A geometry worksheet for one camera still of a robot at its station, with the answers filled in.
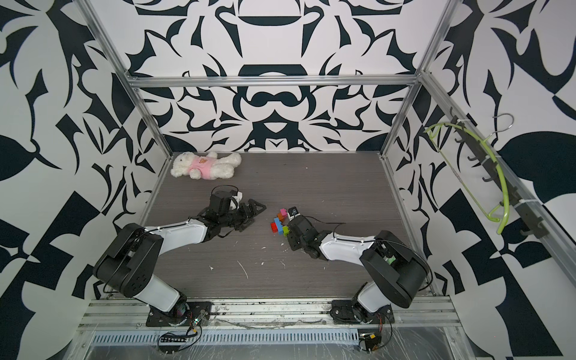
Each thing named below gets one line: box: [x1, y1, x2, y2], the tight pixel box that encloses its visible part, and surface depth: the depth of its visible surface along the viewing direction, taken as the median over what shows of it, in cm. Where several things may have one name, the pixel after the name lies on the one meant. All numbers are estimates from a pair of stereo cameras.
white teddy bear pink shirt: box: [171, 151, 243, 180], surface depth 106 cm
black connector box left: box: [160, 336, 188, 343], surface depth 74 cm
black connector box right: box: [359, 331, 382, 354], surface depth 73 cm
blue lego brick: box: [273, 217, 284, 236], surface depth 93 cm
